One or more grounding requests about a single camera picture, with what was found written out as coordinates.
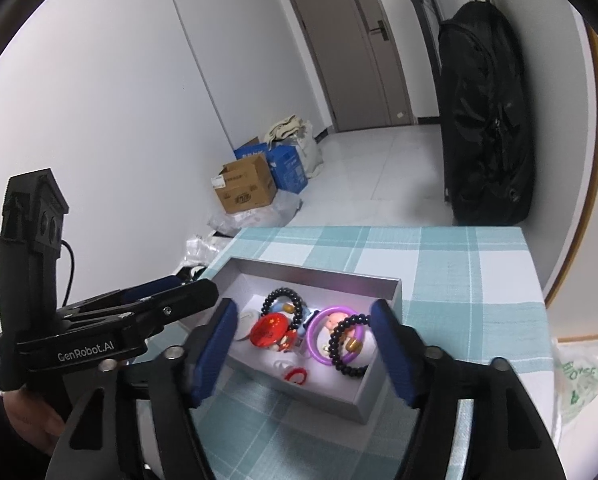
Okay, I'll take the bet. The white wardrobe with wood trim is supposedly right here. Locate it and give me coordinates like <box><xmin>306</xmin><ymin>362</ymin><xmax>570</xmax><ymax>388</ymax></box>
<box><xmin>541</xmin><ymin>24</ymin><xmax>598</xmax><ymax>307</ymax></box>

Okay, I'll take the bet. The black backpack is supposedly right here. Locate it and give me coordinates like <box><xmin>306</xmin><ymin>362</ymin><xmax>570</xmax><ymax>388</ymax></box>
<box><xmin>437</xmin><ymin>1</ymin><xmax>536</xmax><ymax>227</ymax></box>

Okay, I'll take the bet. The teal checked tablecloth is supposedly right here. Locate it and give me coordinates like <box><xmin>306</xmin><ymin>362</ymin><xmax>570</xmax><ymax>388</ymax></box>
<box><xmin>129</xmin><ymin>226</ymin><xmax>563</xmax><ymax>480</ymax></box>

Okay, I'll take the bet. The pink pig figurine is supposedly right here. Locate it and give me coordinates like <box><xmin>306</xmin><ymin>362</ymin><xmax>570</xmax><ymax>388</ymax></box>
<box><xmin>323</xmin><ymin>312</ymin><xmax>353</xmax><ymax>342</ymax></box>

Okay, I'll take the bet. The red round ornament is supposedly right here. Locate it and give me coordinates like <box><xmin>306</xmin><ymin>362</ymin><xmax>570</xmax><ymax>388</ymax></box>
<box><xmin>250</xmin><ymin>312</ymin><xmax>291</xmax><ymax>349</ymax></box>

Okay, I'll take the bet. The black cable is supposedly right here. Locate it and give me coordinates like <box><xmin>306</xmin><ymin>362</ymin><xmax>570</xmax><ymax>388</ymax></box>
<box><xmin>60</xmin><ymin>239</ymin><xmax>76</xmax><ymax>307</ymax></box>

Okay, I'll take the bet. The grey cardboard box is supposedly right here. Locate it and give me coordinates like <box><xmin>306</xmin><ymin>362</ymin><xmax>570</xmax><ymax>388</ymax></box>
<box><xmin>199</xmin><ymin>256</ymin><xmax>404</xmax><ymax>425</ymax></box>

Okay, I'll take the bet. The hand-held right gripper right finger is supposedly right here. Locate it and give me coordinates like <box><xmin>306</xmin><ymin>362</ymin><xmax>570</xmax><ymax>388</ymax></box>
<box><xmin>369</xmin><ymin>300</ymin><xmax>570</xmax><ymax>480</ymax></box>

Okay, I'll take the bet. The brown cardboard box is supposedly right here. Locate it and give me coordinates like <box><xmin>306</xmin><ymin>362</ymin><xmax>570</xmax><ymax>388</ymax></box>
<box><xmin>211</xmin><ymin>154</ymin><xmax>279</xmax><ymax>215</ymax></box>

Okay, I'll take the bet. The grey door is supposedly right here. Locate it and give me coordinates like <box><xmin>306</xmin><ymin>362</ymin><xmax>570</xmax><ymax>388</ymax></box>
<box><xmin>279</xmin><ymin>0</ymin><xmax>415</xmax><ymax>134</ymax></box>

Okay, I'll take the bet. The clear plastic bag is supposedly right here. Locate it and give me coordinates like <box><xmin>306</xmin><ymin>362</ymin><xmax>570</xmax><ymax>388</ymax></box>
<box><xmin>207</xmin><ymin>194</ymin><xmax>303</xmax><ymax>236</ymax></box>
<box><xmin>184</xmin><ymin>232</ymin><xmax>230</xmax><ymax>267</ymax></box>

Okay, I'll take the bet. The black coat rack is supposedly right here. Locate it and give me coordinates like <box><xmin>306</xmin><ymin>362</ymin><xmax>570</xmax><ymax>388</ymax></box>
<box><xmin>393</xmin><ymin>0</ymin><xmax>446</xmax><ymax>82</ymax></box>

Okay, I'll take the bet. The person's left hand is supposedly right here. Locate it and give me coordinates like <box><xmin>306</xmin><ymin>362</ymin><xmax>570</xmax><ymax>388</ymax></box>
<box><xmin>3</xmin><ymin>387</ymin><xmax>72</xmax><ymax>454</ymax></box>

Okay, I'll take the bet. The purple bracelet with brown bead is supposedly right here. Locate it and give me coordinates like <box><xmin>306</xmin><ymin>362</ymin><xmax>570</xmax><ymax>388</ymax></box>
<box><xmin>306</xmin><ymin>305</ymin><xmax>368</xmax><ymax>367</ymax></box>

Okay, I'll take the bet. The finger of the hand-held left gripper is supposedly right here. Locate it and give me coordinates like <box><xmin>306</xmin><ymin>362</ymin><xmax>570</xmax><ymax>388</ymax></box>
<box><xmin>54</xmin><ymin>279</ymin><xmax>220</xmax><ymax>342</ymax></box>
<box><xmin>73</xmin><ymin>275</ymin><xmax>186</xmax><ymax>311</ymax></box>

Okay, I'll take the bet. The white round object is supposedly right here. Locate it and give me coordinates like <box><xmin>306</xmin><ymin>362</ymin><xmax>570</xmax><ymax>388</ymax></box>
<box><xmin>236</xmin><ymin>311</ymin><xmax>258</xmax><ymax>342</ymax></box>

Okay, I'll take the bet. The white plastic sack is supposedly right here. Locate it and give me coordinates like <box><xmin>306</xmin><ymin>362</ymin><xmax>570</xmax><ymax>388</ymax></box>
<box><xmin>291</xmin><ymin>124</ymin><xmax>325</xmax><ymax>179</ymax></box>

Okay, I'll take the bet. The blue cardboard box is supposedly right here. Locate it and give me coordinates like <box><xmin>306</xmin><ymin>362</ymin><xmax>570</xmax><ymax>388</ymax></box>
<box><xmin>266</xmin><ymin>143</ymin><xmax>310</xmax><ymax>194</ymax></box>
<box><xmin>233</xmin><ymin>136</ymin><xmax>273</xmax><ymax>162</ymax></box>

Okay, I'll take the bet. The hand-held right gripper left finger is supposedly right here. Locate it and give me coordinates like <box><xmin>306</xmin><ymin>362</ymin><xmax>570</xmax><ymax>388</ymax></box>
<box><xmin>41</xmin><ymin>297</ymin><xmax>240</xmax><ymax>480</ymax></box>

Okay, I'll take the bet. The black beaded bracelet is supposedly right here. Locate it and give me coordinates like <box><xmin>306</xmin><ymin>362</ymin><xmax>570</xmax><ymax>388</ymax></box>
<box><xmin>261</xmin><ymin>287</ymin><xmax>308</xmax><ymax>327</ymax></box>
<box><xmin>328</xmin><ymin>313</ymin><xmax>373</xmax><ymax>379</ymax></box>

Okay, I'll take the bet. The green printed plastic bag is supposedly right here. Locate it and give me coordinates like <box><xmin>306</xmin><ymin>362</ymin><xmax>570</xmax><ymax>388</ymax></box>
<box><xmin>551</xmin><ymin>337</ymin><xmax>598</xmax><ymax>424</ymax></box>

